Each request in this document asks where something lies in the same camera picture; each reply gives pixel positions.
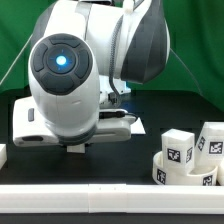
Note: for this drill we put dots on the white round stool seat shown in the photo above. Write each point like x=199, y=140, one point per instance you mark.
x=199, y=176

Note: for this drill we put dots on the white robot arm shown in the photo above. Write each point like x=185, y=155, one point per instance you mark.
x=80, y=49

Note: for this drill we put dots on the white marker sheet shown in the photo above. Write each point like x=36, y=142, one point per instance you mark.
x=137, y=127

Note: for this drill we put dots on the white left side block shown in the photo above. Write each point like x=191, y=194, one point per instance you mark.
x=3, y=155

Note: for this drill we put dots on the white front rail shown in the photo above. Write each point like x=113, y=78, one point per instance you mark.
x=90, y=198

